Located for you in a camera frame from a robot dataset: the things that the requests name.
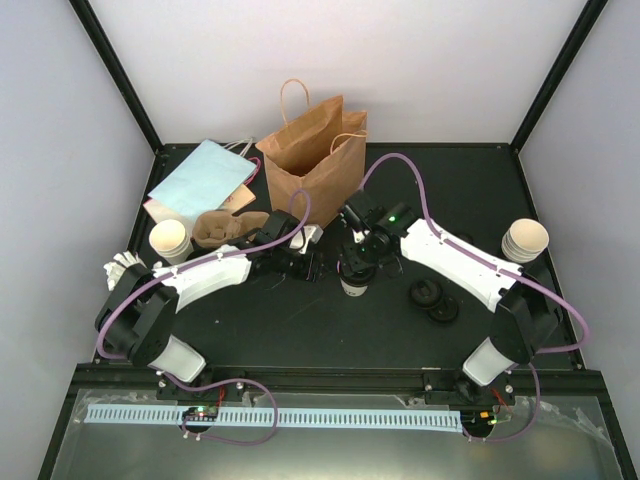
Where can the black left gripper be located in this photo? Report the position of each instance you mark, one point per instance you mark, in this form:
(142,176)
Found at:
(310,269)

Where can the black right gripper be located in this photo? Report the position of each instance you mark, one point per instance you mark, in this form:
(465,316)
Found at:
(351,262)

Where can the single white paper cup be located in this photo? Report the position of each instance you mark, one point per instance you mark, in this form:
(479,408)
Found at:
(356,284)

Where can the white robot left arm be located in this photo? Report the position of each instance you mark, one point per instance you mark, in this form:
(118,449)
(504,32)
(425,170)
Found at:
(138,318)

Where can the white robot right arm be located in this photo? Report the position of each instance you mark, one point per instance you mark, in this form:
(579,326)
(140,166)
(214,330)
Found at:
(524,317)

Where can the black coffee cup lid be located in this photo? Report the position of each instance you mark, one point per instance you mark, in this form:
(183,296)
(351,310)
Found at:
(445,311)

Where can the small brown paper bag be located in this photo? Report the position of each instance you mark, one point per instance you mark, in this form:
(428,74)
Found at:
(238,199)

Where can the brown pulp cup carrier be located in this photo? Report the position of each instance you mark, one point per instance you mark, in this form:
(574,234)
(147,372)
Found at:
(215,228)

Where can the light blue paper bag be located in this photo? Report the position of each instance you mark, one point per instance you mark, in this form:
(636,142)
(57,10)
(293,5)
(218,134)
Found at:
(203,180)

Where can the left paper cup stack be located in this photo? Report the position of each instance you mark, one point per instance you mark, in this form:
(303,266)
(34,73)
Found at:
(170,239)

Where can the paper cup stack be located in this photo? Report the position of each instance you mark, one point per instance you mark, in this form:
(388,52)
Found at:
(170,239)
(524,241)

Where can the right paper cup stack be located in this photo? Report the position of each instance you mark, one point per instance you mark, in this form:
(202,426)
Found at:
(524,241)

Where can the white plastic cutlery bundle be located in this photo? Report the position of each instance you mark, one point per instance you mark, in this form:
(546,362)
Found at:
(116,268)

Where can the black aluminium rail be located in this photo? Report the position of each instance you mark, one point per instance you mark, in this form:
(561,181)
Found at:
(449,384)

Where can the light blue cable duct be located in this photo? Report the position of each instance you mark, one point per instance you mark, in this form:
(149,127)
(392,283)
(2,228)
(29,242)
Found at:
(313,418)

